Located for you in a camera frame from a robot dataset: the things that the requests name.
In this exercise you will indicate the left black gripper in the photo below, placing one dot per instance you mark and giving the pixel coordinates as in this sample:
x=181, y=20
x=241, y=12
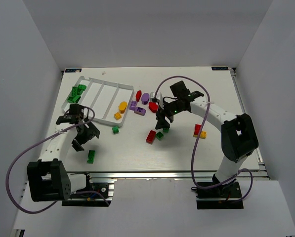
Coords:
x=83, y=136

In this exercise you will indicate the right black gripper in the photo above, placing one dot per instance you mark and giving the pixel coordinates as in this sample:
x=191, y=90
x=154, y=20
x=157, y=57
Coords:
x=165, y=115

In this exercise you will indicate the green long lego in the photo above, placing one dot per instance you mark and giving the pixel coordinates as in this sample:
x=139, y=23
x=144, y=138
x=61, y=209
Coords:
x=91, y=157

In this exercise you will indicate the red yellow lego stack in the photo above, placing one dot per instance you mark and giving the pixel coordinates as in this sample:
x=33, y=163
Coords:
x=197, y=132

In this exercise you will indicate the yellow oval lego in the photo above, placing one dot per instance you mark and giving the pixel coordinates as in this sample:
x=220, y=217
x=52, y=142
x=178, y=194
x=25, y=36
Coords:
x=122, y=107

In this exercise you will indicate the small green number lego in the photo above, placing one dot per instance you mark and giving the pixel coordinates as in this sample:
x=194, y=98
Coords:
x=115, y=130

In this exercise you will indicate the green rectangular lego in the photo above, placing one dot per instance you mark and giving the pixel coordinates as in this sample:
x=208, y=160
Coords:
x=76, y=99

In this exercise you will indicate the green lego pair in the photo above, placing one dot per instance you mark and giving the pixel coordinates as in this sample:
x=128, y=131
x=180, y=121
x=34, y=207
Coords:
x=72, y=94

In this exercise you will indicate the green small cube lego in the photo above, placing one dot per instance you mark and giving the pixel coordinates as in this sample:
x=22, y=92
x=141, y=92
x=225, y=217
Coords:
x=79, y=92

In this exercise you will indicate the green square lego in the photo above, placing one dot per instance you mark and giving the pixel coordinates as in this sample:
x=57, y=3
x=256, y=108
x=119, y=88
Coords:
x=82, y=87

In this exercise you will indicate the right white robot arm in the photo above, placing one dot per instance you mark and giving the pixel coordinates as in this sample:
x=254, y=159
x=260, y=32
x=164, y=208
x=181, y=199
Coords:
x=238, y=136

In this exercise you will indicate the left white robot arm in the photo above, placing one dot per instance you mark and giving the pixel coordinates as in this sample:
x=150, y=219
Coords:
x=48, y=178

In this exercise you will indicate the red oval lego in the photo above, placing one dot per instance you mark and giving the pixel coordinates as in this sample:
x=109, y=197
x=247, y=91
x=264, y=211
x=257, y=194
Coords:
x=153, y=107

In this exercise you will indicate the red rectangular lego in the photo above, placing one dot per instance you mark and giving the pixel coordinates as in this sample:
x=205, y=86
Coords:
x=151, y=137

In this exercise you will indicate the purple curved lego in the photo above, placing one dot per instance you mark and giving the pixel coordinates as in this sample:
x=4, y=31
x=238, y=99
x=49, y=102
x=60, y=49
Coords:
x=140, y=111

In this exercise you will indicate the purple oval lego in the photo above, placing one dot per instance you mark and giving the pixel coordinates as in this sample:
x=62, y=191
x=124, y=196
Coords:
x=145, y=98

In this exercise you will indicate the purple square lego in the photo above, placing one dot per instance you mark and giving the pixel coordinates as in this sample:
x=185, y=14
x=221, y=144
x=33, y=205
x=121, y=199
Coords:
x=133, y=105

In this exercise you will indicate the red rounded lego upper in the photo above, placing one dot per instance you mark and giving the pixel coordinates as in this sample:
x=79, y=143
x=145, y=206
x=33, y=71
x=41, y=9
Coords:
x=138, y=95

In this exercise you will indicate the white divided sorting tray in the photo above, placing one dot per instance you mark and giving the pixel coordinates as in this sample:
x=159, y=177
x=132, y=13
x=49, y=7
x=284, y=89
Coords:
x=104, y=97

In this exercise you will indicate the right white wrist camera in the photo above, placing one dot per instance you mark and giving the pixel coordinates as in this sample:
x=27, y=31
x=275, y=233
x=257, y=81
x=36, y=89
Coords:
x=157, y=98

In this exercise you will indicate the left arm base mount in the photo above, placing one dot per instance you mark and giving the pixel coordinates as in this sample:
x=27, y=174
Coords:
x=97, y=193

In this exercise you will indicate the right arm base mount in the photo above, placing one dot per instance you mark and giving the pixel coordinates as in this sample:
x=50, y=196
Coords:
x=219, y=198

